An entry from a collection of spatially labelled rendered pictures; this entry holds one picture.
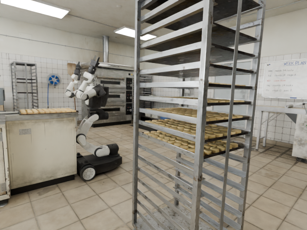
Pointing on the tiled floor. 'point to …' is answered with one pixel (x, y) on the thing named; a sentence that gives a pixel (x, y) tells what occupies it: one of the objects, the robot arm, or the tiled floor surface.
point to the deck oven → (113, 92)
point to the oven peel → (71, 72)
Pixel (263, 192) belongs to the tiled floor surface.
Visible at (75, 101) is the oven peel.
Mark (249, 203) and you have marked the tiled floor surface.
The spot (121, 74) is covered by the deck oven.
